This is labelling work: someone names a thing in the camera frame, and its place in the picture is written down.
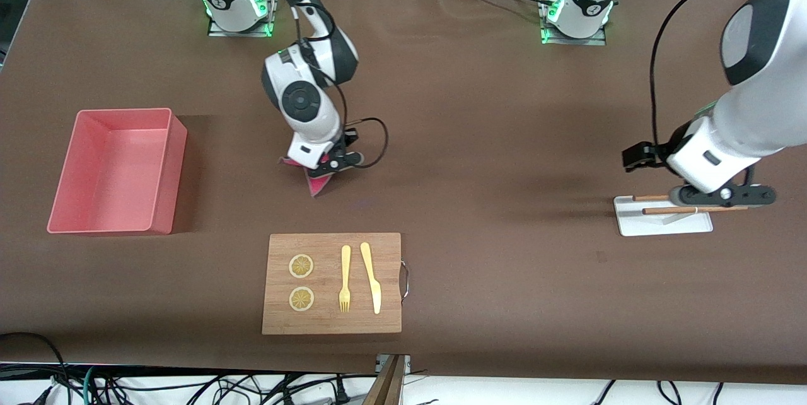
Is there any white cloth rack base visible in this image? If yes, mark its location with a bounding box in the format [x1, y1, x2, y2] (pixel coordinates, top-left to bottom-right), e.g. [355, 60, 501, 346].
[613, 195, 714, 237]

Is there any yellow plastic fork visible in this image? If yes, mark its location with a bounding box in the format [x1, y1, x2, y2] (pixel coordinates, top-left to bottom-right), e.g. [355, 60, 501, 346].
[339, 245, 352, 313]

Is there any yellow plastic knife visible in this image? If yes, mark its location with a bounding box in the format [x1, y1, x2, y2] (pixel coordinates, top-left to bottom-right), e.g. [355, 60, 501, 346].
[360, 242, 382, 315]

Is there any wooden cutting board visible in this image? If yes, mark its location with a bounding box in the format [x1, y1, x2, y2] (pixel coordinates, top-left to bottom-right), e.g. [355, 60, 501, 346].
[262, 232, 402, 335]

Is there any pink plastic bin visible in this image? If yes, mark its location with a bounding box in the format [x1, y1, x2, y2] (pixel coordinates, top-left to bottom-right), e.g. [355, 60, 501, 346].
[47, 107, 189, 235]

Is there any wooden plank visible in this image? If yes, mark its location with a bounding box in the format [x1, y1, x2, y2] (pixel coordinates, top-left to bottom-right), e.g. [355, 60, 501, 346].
[363, 355, 406, 405]

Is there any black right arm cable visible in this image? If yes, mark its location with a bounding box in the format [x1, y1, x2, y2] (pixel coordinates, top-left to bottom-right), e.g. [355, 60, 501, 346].
[277, 0, 389, 169]

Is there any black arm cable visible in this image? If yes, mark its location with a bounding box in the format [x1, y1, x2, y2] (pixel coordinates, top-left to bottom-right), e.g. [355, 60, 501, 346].
[649, 0, 807, 150]
[277, 0, 389, 169]

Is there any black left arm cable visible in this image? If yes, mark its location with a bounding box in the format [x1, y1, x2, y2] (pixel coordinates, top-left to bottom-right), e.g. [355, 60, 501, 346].
[649, 0, 807, 150]

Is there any small metal bracket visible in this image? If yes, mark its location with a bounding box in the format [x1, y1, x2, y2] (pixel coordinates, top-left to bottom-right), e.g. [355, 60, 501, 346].
[375, 355, 412, 375]

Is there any thick black floor cable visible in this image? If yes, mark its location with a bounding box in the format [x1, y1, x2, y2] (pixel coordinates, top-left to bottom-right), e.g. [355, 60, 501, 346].
[0, 332, 71, 393]

